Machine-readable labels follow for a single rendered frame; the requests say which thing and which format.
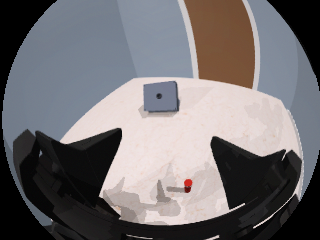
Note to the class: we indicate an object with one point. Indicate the red peg with white band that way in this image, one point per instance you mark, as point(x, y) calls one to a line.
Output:
point(187, 185)

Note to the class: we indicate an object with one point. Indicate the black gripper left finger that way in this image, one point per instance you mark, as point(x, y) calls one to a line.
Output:
point(84, 162)

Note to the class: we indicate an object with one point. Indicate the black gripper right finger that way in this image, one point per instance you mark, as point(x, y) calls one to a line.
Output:
point(240, 171)

